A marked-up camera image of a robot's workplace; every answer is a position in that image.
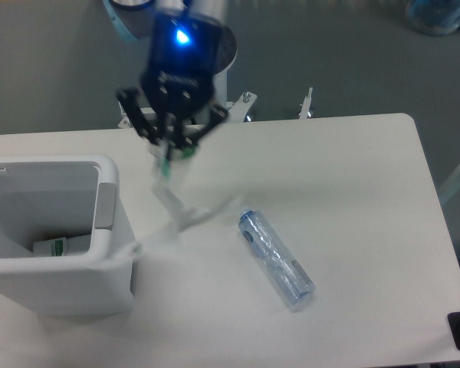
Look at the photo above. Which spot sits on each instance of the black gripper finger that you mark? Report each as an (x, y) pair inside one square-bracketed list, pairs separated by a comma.
[(185, 137), (155, 133)]

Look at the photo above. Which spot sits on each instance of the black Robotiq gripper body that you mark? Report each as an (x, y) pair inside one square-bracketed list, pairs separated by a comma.
[(179, 73)]

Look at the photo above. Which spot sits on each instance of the clear plastic wrapper green stripe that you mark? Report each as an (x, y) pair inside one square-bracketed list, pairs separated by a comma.
[(172, 164)]

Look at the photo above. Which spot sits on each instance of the clear blue plastic bottle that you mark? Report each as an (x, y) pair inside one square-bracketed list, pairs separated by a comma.
[(288, 277)]

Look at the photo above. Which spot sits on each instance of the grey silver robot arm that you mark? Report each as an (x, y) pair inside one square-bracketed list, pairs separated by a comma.
[(136, 19)]

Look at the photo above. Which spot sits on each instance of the white open trash can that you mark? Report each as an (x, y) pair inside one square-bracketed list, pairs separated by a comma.
[(61, 223)]

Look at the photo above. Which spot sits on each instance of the white green trash in bin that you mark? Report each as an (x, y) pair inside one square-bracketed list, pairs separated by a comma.
[(60, 247)]

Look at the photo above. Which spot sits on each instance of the white stand foot with bolt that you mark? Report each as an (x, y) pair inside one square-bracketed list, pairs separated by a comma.
[(307, 111)]

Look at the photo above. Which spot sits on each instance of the blue plastic bag on floor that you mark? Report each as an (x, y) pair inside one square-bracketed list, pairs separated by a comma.
[(433, 18)]

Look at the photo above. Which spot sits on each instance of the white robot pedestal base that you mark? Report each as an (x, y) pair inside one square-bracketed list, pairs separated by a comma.
[(239, 110)]

